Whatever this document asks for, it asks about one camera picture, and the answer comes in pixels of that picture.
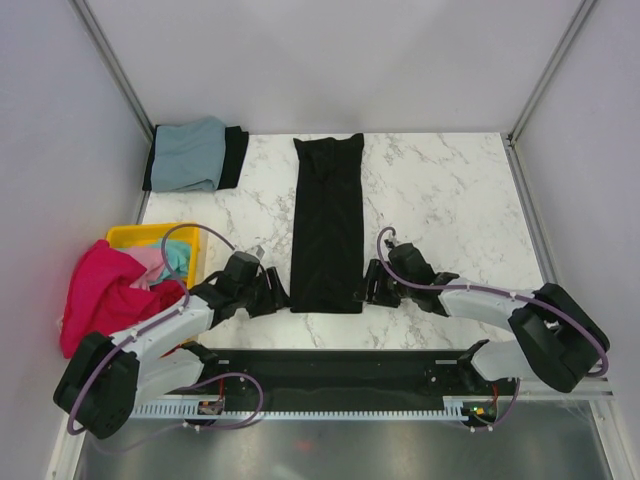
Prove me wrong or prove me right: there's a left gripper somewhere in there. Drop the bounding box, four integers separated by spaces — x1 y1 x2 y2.
236 267 293 319

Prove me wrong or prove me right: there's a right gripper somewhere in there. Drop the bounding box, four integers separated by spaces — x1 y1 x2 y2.
351 259 415 309

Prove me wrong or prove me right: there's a black t-shirt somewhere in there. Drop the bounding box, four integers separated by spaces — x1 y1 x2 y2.
290 133 364 314
141 126 249 192

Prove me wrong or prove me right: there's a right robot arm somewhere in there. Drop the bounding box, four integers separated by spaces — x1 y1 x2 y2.
354 241 610 394

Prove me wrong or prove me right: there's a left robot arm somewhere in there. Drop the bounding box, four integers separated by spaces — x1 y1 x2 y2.
53 252 291 439

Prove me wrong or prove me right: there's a teal t-shirt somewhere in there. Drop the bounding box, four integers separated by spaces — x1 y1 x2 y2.
150 239 192 284

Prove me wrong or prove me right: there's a folded black t-shirt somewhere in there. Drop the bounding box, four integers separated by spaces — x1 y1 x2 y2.
141 126 249 192

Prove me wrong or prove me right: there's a folded light blue t-shirt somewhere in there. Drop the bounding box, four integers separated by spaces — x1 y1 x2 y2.
150 116 226 192

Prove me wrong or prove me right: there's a yellow plastic bin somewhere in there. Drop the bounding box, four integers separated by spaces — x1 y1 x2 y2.
106 223 201 351

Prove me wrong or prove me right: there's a magenta t-shirt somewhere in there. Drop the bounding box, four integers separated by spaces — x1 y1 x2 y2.
59 239 186 359

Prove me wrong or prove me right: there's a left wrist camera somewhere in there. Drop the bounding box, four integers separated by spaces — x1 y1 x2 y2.
224 246 265 283

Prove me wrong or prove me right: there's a white cable duct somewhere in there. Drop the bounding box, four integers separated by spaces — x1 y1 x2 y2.
130 395 468 422

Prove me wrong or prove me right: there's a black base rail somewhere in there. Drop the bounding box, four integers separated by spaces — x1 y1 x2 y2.
189 349 515 410

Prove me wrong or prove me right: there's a right aluminium frame post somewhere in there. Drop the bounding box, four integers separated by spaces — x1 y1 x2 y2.
505 0 601 144

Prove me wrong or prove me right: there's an aluminium frame post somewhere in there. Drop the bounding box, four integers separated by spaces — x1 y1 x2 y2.
505 0 601 144
69 0 153 140

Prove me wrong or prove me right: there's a left aluminium frame post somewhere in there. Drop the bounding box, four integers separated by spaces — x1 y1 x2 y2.
69 0 153 140

